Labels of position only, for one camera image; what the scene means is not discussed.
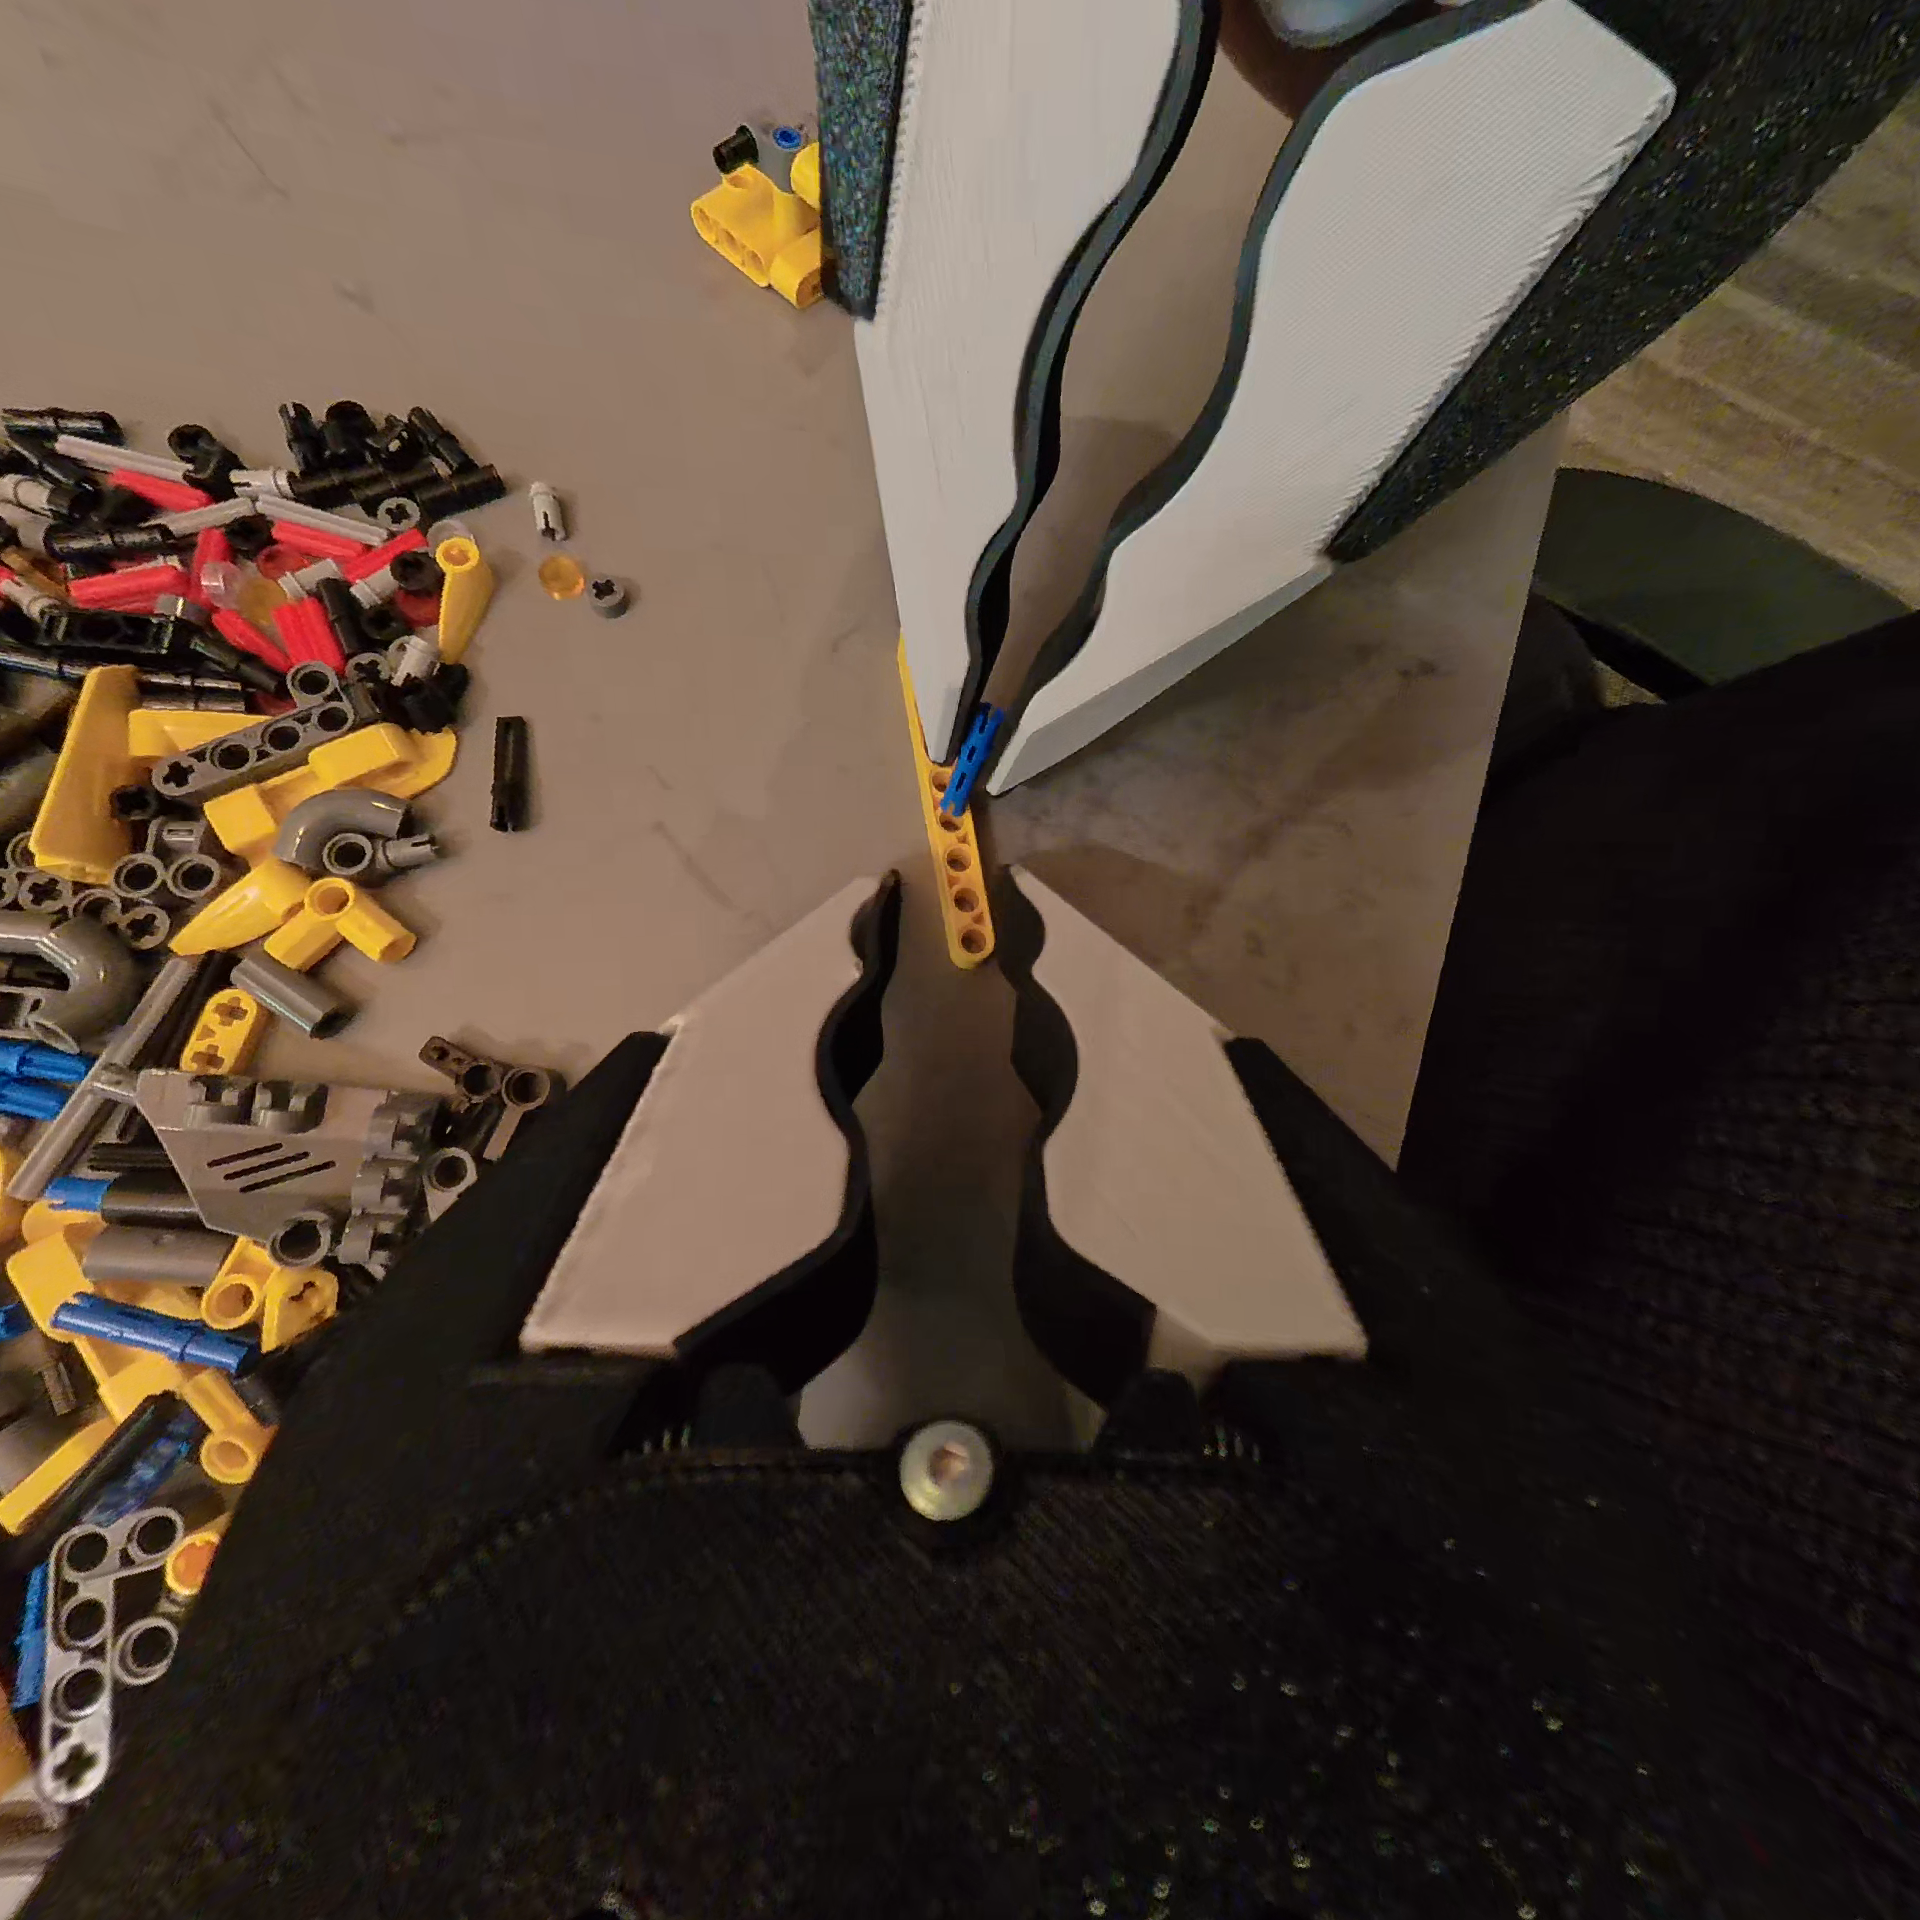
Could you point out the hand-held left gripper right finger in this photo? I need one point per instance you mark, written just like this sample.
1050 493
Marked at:
1184 1201

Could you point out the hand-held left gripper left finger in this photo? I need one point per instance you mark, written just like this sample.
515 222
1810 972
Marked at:
704 1201

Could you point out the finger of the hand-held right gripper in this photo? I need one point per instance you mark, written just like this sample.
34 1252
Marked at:
975 300
1381 300

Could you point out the yellow toy beam with holes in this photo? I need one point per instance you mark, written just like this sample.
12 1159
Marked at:
968 902

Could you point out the blue toy connector pin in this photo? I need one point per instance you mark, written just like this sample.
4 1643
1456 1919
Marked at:
975 750

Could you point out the pile of toy building parts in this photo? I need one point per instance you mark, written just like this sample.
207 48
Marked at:
360 758

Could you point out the small yellow toy subassembly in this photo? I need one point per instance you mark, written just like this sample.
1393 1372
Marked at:
751 217

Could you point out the black office chair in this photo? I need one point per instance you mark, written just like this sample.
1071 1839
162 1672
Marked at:
1695 569

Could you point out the black toy connector pin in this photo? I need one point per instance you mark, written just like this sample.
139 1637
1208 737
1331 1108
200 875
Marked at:
507 773

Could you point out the dark grey round toy stud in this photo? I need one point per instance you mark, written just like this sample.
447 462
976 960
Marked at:
609 598

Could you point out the light grey toy pin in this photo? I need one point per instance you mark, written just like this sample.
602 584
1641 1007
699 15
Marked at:
552 511

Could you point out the orange round toy stud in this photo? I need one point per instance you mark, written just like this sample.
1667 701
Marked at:
560 579

